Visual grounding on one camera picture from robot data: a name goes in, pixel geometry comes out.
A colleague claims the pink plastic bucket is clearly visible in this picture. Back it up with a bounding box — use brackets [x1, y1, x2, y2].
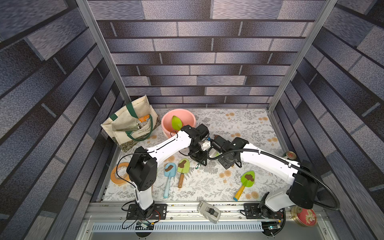
[161, 109, 196, 139]

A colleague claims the green trowel yellow blue handle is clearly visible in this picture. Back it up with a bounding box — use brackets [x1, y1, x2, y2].
[171, 116, 183, 131]

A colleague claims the green trowel brown handle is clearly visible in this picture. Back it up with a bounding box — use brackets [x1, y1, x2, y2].
[177, 158, 190, 189]

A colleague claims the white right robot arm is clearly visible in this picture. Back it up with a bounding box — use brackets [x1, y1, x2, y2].
[207, 136, 340, 212]

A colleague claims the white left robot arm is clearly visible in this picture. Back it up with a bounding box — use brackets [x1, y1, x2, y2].
[127, 124, 209, 220]

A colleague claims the blue trowel with soil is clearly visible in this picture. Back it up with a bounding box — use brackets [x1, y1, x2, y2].
[164, 163, 177, 199]

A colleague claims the cream canvas tote bag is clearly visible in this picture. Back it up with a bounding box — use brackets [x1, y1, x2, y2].
[101, 96, 160, 152]

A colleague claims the grey tape dispenser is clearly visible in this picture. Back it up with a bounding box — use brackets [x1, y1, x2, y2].
[197, 201, 221, 224]

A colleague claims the orange tape roll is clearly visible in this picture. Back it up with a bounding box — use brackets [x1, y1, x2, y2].
[111, 162, 130, 186]

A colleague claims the round red gold tin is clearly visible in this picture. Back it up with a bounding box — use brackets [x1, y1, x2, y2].
[291, 206, 317, 227]

